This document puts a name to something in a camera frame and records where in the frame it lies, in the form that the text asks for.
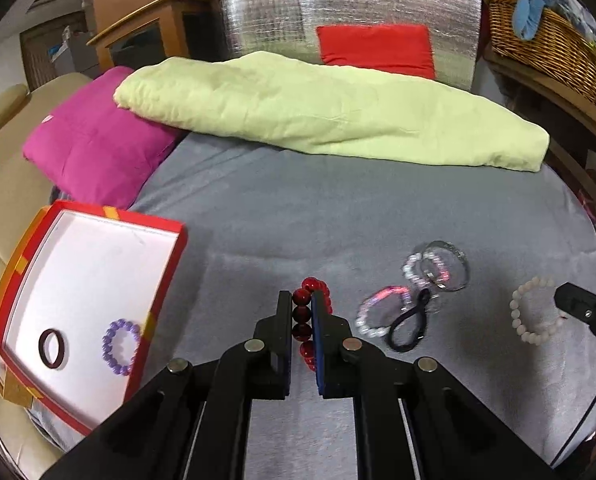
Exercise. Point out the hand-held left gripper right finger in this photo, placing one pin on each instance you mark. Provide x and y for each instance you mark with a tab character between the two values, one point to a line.
322	330

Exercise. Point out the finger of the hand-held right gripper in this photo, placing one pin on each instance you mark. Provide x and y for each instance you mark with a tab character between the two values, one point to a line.
578	305

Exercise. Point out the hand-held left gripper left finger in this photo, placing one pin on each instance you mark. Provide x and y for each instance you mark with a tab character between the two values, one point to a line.
280	330

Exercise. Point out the silver bangle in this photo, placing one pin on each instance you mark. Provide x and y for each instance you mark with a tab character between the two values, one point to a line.
464	265

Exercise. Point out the red cardboard box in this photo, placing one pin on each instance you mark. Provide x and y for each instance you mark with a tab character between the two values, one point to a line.
77	270

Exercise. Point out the grey bed sheet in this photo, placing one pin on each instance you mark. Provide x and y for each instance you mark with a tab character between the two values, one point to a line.
303	210

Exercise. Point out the wooden shelf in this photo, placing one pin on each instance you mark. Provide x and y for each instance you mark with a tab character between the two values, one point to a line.
553	110

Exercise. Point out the light green blanket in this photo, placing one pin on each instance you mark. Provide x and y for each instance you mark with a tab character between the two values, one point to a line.
303	105

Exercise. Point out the dark bangle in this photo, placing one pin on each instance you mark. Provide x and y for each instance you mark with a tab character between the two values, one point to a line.
41	347

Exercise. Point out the wicker basket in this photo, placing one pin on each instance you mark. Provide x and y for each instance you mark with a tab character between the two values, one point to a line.
553	45

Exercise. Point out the magenta pillow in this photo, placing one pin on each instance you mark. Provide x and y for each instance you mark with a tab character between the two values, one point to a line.
92	145

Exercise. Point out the red pillow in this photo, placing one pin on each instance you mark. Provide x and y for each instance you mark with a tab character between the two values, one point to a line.
378	47

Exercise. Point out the blue cloth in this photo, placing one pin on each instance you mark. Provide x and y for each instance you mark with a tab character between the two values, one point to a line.
528	5

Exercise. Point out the beige sofa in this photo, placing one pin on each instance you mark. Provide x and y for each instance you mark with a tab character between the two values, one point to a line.
7	185

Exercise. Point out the silver insulation mat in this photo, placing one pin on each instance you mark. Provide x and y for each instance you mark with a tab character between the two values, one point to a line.
263	10

